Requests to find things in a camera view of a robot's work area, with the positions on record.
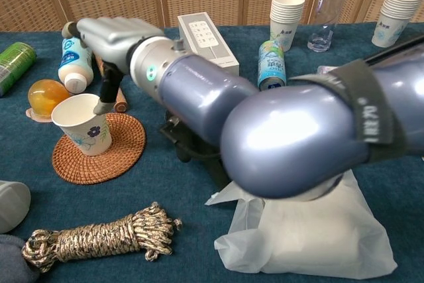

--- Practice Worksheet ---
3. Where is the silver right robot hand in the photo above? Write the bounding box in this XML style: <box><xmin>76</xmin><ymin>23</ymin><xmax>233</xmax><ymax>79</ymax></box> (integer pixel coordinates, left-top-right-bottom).
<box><xmin>62</xmin><ymin>17</ymin><xmax>165</xmax><ymax>115</ymax></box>

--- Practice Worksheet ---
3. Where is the white flower-print paper cup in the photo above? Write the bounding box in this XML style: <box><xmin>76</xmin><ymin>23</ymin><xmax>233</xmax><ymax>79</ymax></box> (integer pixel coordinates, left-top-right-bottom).
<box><xmin>50</xmin><ymin>93</ymin><xmax>113</xmax><ymax>157</ymax></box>

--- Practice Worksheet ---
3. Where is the orange jelly cup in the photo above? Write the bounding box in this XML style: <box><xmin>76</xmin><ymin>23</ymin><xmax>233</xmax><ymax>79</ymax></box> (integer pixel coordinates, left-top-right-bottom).
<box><xmin>25</xmin><ymin>79</ymin><xmax>72</xmax><ymax>121</ymax></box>

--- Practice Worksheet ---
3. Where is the round woven rattan coaster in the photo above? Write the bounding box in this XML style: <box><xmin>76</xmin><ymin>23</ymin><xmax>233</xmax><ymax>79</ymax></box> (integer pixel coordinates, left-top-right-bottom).
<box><xmin>52</xmin><ymin>112</ymin><xmax>147</xmax><ymax>185</ymax></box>

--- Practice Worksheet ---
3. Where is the white bottle with blue label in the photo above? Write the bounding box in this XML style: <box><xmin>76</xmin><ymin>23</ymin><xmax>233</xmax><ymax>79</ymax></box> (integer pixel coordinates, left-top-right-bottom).
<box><xmin>58</xmin><ymin>37</ymin><xmax>94</xmax><ymax>95</ymax></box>

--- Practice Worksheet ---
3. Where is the wooden cylinder stick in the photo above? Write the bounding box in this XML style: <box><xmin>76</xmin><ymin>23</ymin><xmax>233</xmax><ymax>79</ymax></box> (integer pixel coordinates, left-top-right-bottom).
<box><xmin>93</xmin><ymin>54</ymin><xmax>129</xmax><ymax>113</ymax></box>

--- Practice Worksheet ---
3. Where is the white power strip box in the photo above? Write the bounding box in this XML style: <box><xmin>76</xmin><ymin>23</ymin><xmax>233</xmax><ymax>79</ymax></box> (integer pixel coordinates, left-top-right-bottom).
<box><xmin>177</xmin><ymin>11</ymin><xmax>240</xmax><ymax>75</ymax></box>

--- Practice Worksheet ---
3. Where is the green drink can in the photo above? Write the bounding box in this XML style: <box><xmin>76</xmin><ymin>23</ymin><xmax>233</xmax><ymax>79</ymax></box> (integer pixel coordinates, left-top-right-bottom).
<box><xmin>0</xmin><ymin>42</ymin><xmax>38</xmax><ymax>98</ymax></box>

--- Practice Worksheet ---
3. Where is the light blue drink can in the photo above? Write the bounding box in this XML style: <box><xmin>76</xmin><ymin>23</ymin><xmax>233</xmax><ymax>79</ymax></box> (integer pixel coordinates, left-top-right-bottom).
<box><xmin>257</xmin><ymin>39</ymin><xmax>287</xmax><ymax>91</ymax></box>

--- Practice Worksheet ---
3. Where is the black work glove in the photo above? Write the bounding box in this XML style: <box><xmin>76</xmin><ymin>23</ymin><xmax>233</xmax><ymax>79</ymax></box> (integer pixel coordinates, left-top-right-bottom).
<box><xmin>165</xmin><ymin>120</ymin><xmax>239</xmax><ymax>191</ymax></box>

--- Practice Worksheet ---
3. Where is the stack of paper cups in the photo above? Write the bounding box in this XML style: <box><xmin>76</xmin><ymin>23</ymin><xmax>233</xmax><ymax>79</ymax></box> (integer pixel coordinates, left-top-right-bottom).
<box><xmin>269</xmin><ymin>0</ymin><xmax>306</xmax><ymax>52</ymax></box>
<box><xmin>371</xmin><ymin>0</ymin><xmax>424</xmax><ymax>48</ymax></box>

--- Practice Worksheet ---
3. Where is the teal tablecloth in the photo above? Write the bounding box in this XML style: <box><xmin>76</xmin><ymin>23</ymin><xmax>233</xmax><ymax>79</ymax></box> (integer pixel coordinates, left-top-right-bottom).
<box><xmin>0</xmin><ymin>21</ymin><xmax>424</xmax><ymax>283</ymax></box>

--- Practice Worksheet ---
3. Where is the grey white plastic cylinder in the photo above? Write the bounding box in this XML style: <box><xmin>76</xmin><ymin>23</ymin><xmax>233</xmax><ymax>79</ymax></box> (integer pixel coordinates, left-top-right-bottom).
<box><xmin>0</xmin><ymin>180</ymin><xmax>32</xmax><ymax>234</ymax></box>

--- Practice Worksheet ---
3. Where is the small purple box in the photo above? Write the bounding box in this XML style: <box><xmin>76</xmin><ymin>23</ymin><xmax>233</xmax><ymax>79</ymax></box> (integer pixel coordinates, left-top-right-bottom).
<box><xmin>317</xmin><ymin>65</ymin><xmax>342</xmax><ymax>76</ymax></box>

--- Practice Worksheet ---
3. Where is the clear plastic water bottle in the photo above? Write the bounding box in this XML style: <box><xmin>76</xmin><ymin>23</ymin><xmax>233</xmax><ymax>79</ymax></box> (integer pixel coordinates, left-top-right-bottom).
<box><xmin>307</xmin><ymin>0</ymin><xmax>350</xmax><ymax>53</ymax></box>

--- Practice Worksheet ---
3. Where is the grey blue fabric item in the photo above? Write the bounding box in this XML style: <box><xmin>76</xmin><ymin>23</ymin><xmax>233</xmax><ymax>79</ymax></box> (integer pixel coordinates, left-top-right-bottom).
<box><xmin>0</xmin><ymin>233</ymin><xmax>40</xmax><ymax>283</ymax></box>

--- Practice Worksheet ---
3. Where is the translucent white plastic bag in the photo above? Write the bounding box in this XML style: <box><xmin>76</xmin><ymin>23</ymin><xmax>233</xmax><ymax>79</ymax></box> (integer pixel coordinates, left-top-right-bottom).
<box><xmin>204</xmin><ymin>172</ymin><xmax>398</xmax><ymax>280</ymax></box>

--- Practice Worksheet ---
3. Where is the braided beige rope bundle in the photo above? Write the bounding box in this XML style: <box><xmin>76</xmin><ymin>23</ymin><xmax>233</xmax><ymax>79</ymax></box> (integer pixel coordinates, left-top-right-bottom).
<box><xmin>21</xmin><ymin>201</ymin><xmax>184</xmax><ymax>274</ymax></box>

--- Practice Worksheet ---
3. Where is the black velcro strap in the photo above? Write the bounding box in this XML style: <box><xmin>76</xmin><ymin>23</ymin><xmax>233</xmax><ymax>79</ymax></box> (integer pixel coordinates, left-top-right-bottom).
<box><xmin>290</xmin><ymin>59</ymin><xmax>410</xmax><ymax>164</ymax></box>

